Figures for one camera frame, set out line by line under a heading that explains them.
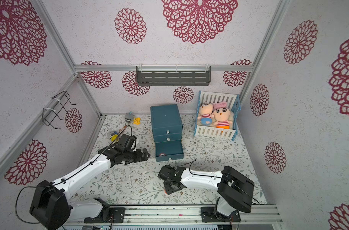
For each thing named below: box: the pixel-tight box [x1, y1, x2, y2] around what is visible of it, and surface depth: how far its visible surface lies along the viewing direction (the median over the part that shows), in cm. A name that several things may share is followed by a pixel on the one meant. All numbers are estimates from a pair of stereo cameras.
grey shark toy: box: [124, 112, 134, 123], surface depth 115 cm
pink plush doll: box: [197, 102, 215, 126], surface depth 107 cm
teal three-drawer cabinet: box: [150, 103, 184, 162], surface depth 94 cm
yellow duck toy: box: [133, 116, 141, 126], surface depth 117 cm
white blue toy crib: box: [193, 90, 242, 142], surface depth 107 cm
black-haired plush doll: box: [212, 101, 233, 129], surface depth 103 cm
